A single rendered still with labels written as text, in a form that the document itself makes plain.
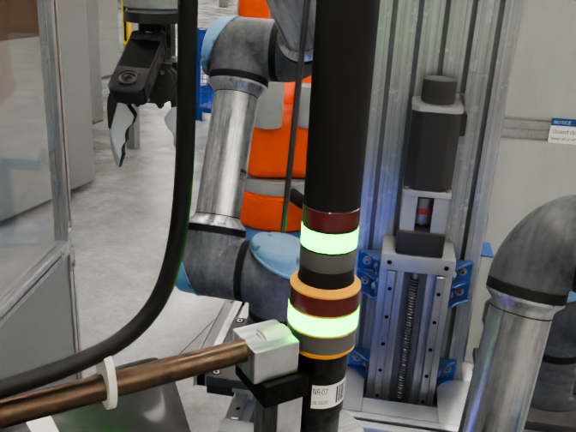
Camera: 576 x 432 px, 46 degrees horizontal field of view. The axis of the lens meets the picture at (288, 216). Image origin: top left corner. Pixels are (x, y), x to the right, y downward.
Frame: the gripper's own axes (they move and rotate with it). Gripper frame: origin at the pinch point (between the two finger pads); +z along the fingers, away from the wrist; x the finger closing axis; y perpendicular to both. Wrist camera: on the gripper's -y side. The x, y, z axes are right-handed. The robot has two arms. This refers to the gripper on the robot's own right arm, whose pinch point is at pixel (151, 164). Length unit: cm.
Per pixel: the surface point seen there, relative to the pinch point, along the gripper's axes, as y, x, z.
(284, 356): -54, -23, -6
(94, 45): 593, 223, 68
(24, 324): 49, 45, 58
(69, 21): 379, 163, 23
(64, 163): 77, 45, 26
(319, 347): -53, -25, -6
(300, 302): -52, -24, -9
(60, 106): 77, 45, 11
